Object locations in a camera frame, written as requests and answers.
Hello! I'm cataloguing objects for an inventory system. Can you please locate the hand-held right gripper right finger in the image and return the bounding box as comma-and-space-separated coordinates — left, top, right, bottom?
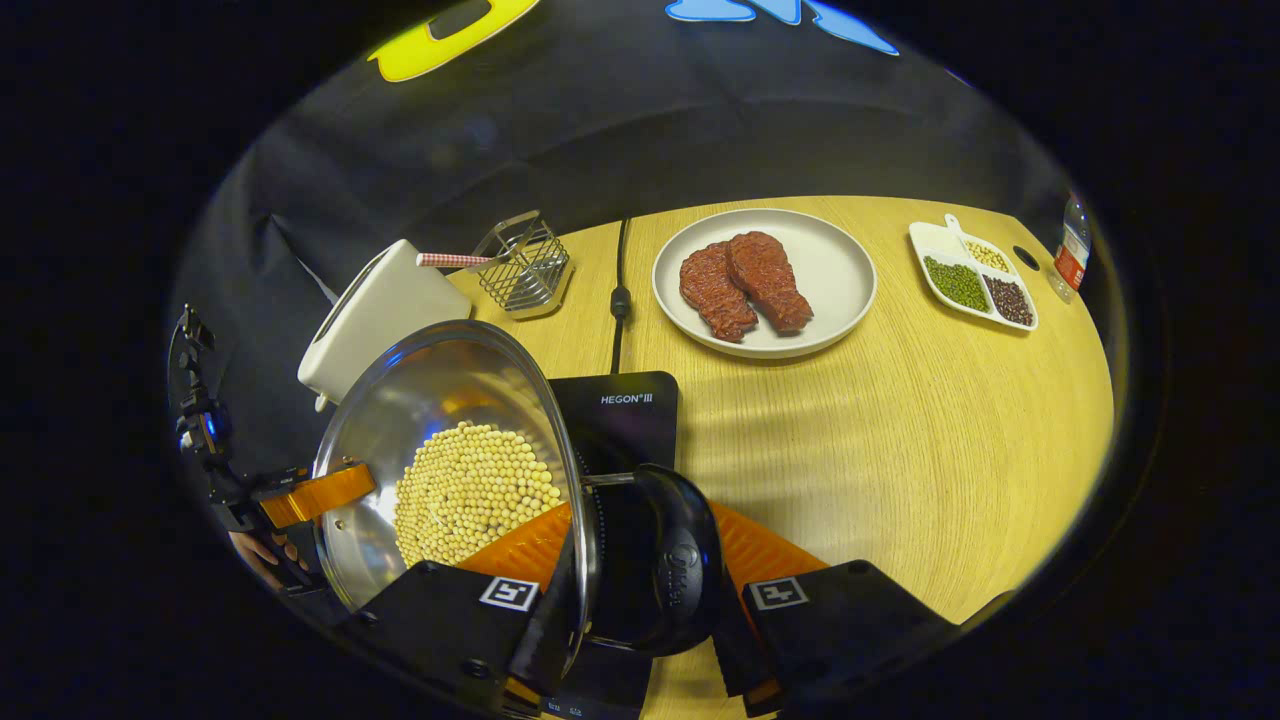
705, 500, 956, 716

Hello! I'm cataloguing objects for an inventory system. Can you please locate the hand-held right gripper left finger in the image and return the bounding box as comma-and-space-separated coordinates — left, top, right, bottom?
340, 503, 586, 716

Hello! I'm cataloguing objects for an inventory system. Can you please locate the steel pot with beans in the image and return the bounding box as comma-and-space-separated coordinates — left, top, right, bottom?
313, 320, 723, 691

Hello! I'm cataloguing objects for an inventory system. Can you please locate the black induction cooktop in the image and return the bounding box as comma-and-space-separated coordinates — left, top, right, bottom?
540, 372, 681, 720

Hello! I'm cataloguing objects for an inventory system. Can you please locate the white toaster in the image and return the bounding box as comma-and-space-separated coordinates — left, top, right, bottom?
297, 239, 473, 411

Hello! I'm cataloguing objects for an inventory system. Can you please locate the brown steak piece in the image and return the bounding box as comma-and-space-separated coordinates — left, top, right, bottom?
680, 242, 759, 343
726, 232, 814, 334

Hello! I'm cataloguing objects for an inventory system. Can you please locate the white round plate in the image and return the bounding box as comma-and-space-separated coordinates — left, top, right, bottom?
652, 208, 878, 360

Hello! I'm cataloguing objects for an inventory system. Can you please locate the white divided bean dish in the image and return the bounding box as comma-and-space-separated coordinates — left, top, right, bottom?
908, 214, 1039, 332

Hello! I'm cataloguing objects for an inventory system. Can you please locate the clear plastic bottle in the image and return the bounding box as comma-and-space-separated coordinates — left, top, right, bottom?
1048, 193, 1093, 304

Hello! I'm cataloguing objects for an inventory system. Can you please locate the wire mesh utensil holder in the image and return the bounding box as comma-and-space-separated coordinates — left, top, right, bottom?
468, 210, 573, 319

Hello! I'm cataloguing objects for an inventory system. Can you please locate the black power cable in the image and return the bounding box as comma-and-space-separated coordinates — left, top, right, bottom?
610, 218, 633, 376

